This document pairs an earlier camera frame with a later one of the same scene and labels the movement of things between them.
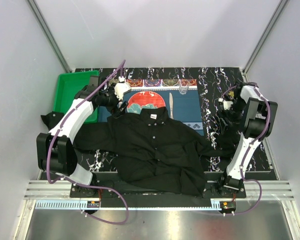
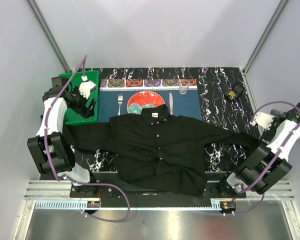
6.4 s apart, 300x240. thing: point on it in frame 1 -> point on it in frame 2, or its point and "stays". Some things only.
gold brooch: [231, 93] stays
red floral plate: [144, 100] stays
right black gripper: [224, 113] -> [268, 134]
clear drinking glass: [184, 85] stays
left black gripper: [116, 112] -> [86, 112]
